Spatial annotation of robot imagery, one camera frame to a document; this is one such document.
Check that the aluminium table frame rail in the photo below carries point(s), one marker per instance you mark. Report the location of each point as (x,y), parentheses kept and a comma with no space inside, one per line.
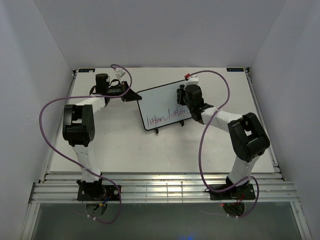
(158,188)

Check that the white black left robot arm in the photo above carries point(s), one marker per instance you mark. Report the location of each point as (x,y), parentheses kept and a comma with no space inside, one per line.
(78,128)

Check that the blue corner label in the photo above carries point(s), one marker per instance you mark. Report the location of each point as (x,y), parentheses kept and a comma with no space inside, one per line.
(234,69)
(86,70)

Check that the blue right corner label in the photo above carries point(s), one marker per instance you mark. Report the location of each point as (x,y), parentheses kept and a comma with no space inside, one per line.
(234,69)

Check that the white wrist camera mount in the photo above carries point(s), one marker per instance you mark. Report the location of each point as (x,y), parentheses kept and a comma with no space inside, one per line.
(120,73)
(191,79)

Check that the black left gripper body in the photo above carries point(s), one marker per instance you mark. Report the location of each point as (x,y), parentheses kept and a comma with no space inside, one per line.
(115,91)

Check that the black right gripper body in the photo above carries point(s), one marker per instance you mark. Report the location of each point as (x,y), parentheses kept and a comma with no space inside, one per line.
(182,97)

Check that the blue left corner label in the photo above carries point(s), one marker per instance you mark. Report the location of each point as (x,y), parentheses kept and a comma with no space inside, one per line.
(86,70)

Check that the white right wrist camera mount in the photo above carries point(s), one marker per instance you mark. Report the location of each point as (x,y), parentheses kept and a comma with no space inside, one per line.
(191,79)

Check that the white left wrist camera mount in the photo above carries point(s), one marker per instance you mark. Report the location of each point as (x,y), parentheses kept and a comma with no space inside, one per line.
(120,73)

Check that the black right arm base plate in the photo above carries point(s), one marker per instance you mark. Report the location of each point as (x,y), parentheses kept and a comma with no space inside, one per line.
(244,192)

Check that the white black-framed whiteboard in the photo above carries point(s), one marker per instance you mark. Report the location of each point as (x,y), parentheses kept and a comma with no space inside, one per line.
(159,106)

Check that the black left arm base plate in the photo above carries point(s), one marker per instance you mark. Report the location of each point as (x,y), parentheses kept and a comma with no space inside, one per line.
(100,193)

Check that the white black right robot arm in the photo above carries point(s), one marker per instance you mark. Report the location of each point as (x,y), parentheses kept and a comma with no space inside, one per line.
(248,137)

